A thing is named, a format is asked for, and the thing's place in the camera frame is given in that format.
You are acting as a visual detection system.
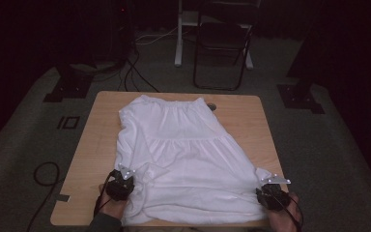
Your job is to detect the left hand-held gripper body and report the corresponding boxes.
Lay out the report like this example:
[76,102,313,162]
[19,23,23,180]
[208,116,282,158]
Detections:
[104,163,136,202]

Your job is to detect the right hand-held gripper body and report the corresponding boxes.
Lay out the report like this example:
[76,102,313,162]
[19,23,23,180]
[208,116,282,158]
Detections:
[259,173,293,213]

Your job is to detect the white skirt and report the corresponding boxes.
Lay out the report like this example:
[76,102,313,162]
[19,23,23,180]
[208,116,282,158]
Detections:
[113,94,273,227]

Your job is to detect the person's left hand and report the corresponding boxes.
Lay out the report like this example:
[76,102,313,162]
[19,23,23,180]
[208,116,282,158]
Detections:
[98,183,130,220]

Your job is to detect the person's right hand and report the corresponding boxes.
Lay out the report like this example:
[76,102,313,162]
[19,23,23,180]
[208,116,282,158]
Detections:
[266,191,302,232]

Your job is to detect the black stand base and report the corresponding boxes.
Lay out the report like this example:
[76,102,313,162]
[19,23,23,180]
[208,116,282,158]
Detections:
[276,62,326,115]
[43,62,95,103]

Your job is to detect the dark computer tower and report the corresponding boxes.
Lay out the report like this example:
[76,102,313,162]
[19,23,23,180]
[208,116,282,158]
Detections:
[100,0,133,66]

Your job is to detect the black folding chair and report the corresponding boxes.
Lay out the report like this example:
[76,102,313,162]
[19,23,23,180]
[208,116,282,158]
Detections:
[192,0,263,92]

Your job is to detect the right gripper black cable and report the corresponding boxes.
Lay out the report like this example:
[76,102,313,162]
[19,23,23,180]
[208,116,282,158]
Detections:
[269,186,304,232]

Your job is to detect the looped black floor cable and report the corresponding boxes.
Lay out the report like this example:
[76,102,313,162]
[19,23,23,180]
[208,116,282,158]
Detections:
[25,161,63,232]

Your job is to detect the black floor cables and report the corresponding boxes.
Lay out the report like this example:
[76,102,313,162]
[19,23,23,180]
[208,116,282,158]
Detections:
[117,47,160,94]

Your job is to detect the white floor cable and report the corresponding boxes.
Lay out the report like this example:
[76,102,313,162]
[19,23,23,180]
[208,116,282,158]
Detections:
[134,26,180,46]

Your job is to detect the white desk frame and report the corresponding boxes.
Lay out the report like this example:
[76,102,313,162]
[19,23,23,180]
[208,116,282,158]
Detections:
[173,0,255,71]

